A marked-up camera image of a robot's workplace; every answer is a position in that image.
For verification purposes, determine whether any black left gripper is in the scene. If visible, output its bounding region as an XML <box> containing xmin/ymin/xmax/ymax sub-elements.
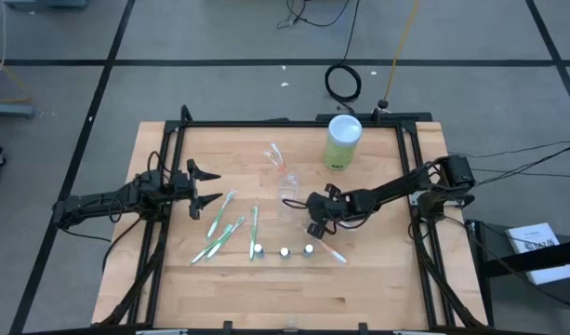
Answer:
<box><xmin>170</xmin><ymin>158</ymin><xmax>224</xmax><ymax>221</ymax></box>

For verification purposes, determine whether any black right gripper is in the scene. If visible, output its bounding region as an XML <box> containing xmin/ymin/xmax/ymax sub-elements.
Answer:
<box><xmin>306</xmin><ymin>183</ymin><xmax>363</xmax><ymax>239</ymax></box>

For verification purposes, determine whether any green toothbrush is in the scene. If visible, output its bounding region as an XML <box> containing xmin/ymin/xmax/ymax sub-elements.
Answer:
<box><xmin>248</xmin><ymin>206</ymin><xmax>260</xmax><ymax>261</ymax></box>
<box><xmin>205</xmin><ymin>188</ymin><xmax>239</xmax><ymax>241</ymax></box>
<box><xmin>190</xmin><ymin>223</ymin><xmax>234</xmax><ymax>267</ymax></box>
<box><xmin>205</xmin><ymin>216</ymin><xmax>246</xmax><ymax>261</ymax></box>

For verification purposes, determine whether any orange clear toothbrush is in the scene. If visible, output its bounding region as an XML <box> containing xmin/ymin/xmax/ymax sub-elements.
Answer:
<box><xmin>262</xmin><ymin>147</ymin><xmax>286</xmax><ymax>177</ymax></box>
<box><xmin>271</xmin><ymin>141</ymin><xmax>290</xmax><ymax>178</ymax></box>
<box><xmin>305</xmin><ymin>227</ymin><xmax>350</xmax><ymax>265</ymax></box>

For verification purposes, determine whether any green cylindrical canister white lid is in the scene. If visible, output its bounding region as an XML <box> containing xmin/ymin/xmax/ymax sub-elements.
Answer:
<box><xmin>322</xmin><ymin>114</ymin><xmax>363</xmax><ymax>172</ymax></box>

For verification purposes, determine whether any black side cart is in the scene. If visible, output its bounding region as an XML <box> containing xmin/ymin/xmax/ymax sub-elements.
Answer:
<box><xmin>464</xmin><ymin>218</ymin><xmax>570</xmax><ymax>335</ymax></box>

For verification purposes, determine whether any grey-blue furniture foot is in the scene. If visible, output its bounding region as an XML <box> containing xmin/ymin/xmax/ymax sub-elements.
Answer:
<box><xmin>0</xmin><ymin>100</ymin><xmax>36</xmax><ymax>120</ymax></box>
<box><xmin>4</xmin><ymin>0</ymin><xmax>90</xmax><ymax>11</ymax></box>

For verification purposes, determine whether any white box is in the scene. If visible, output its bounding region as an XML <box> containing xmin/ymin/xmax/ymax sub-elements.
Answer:
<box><xmin>504</xmin><ymin>221</ymin><xmax>570</xmax><ymax>286</ymax></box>

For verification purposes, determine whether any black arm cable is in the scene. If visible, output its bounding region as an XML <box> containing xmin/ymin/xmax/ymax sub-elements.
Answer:
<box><xmin>100</xmin><ymin>216</ymin><xmax>144</xmax><ymax>274</ymax></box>

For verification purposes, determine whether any black aluminium table frame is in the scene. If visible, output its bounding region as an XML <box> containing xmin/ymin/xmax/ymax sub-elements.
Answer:
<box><xmin>93</xmin><ymin>104</ymin><xmax>488</xmax><ymax>335</ymax></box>

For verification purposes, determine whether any coiled black floor cable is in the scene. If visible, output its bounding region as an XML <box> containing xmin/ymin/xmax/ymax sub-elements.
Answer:
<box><xmin>324</xmin><ymin>0</ymin><xmax>363</xmax><ymax>115</ymax></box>

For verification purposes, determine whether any yellow floor cable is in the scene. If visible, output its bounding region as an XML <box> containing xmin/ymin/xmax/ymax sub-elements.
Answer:
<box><xmin>377</xmin><ymin>0</ymin><xmax>420</xmax><ymax>111</ymax></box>

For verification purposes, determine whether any tangled black floor cable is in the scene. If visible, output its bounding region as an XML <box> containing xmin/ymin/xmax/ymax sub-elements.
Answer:
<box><xmin>277</xmin><ymin>0</ymin><xmax>351</xmax><ymax>30</ymax></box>

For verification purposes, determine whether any thin black cable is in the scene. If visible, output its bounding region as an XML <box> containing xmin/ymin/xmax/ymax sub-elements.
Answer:
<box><xmin>444</xmin><ymin>214</ymin><xmax>570</xmax><ymax>313</ymax></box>
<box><xmin>474</xmin><ymin>141</ymin><xmax>570</xmax><ymax>185</ymax></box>
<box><xmin>446</xmin><ymin>138</ymin><xmax>570</xmax><ymax>158</ymax></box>
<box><xmin>472</xmin><ymin>167</ymin><xmax>570</xmax><ymax>180</ymax></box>

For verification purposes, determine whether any orange floor cable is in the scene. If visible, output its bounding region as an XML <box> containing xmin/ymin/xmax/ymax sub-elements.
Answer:
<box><xmin>0</xmin><ymin>50</ymin><xmax>33</xmax><ymax>106</ymax></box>

